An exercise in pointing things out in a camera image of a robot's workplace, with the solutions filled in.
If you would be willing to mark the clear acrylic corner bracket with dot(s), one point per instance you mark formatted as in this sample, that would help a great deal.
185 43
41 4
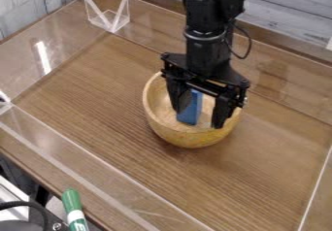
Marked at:
109 20

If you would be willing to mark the blue rectangular block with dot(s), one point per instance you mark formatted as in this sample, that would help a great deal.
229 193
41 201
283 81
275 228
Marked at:
191 115

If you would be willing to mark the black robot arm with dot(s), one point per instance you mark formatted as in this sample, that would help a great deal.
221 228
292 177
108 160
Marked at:
211 18

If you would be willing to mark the brown wooden bowl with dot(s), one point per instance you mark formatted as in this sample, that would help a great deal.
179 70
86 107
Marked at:
161 117

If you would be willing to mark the clear acrylic tray wall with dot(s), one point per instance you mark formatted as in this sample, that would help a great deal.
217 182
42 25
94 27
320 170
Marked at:
117 202

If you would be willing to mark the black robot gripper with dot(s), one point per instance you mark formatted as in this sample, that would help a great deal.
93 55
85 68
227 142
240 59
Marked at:
204 70

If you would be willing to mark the green white marker pen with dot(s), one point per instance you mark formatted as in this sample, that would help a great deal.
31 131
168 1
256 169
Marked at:
74 212

